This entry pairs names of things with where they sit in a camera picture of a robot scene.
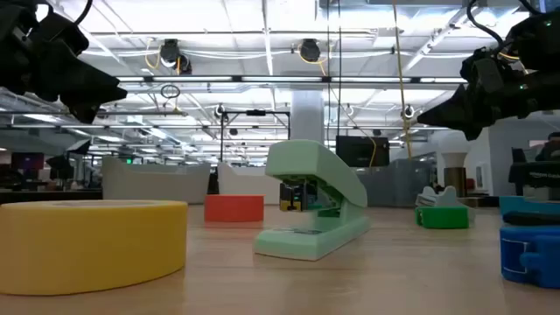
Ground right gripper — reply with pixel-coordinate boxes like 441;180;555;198
416;73;543;142

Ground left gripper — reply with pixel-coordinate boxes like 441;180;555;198
21;10;128;124

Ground light blue staple remover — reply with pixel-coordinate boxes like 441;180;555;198
415;185;478;222

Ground green tape roll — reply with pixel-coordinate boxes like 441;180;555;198
414;206;470;230

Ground blue tape roll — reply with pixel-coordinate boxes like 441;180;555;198
499;195;560;219

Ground yellow tape roll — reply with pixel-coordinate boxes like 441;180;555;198
0;199;189;297

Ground mint green stapler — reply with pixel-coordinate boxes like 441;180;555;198
252;138;372;263

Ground small blue stapler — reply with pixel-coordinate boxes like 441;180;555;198
499;224;560;290

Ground orange tape roll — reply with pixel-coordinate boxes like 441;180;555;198
203;194;265;223

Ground black studio light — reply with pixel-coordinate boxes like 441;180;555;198
45;138;93;181

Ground dark purple screen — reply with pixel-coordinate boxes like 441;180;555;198
10;151;46;172

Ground smoky brown plastic bin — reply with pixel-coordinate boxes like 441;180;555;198
356;157;432;208

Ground tall black box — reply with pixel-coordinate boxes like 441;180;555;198
335;135;390;168

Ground clear grey plastic bin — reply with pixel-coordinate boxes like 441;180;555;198
101;156;213;206

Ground white building column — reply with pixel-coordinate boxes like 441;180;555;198
290;89;326;145

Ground white plastic bin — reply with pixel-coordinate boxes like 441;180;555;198
217;161;281;206

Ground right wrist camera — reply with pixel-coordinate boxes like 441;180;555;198
459;46;504;95

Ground long yellow cable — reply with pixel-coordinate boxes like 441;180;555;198
391;0;415;161

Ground black ceiling cable reel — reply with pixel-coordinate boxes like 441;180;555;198
159;38;193;75
299;38;323;63

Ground black right camera cable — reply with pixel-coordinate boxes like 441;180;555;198
465;0;504;47

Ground black metal table frame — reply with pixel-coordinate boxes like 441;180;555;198
0;188;502;209

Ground hanging black cables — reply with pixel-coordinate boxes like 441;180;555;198
325;0;343;148

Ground black camera rig frame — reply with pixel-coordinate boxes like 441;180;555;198
220;108;292;164

